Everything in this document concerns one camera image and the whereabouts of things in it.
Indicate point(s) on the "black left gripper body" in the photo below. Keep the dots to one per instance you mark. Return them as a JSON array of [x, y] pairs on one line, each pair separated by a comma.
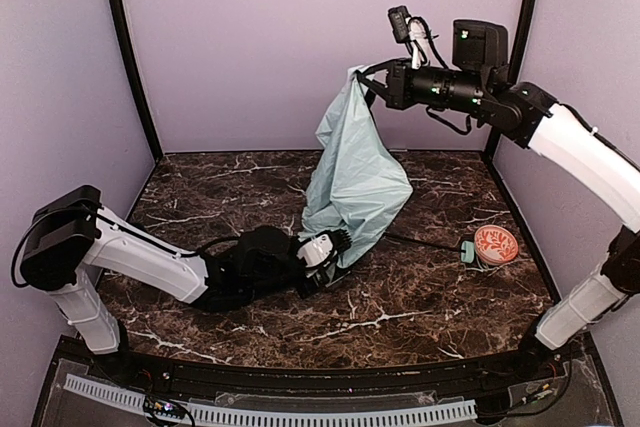
[[316, 276]]

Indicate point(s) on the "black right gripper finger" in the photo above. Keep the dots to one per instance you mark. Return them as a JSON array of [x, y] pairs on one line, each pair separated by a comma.
[[374, 89], [382, 66]]

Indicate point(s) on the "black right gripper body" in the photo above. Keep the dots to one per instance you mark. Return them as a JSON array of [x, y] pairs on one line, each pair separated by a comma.
[[395, 85]]

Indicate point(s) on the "mint green folding umbrella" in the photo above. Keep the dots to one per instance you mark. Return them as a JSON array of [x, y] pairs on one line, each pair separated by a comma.
[[357, 185]]

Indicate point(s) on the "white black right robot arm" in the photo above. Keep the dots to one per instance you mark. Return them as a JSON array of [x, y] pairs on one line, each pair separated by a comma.
[[534, 119]]

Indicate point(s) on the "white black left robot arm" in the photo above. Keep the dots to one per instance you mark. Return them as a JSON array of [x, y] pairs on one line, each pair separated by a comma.
[[77, 231]]

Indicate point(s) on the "red white patterned bowl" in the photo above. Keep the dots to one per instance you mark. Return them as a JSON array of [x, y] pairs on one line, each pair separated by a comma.
[[495, 245]]

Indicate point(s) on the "right black corner post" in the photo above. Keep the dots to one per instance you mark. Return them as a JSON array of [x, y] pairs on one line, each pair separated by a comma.
[[521, 39]]

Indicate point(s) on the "black corner post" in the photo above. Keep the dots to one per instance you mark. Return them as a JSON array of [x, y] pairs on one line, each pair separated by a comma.
[[123, 36], [521, 39]]

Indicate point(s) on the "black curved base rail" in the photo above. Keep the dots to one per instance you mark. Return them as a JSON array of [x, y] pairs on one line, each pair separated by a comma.
[[489, 376]]

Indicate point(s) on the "white slotted cable duct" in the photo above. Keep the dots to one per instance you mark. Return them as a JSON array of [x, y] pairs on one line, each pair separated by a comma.
[[246, 410]]

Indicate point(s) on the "left black corner post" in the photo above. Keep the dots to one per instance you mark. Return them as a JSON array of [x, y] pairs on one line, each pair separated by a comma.
[[123, 36]]

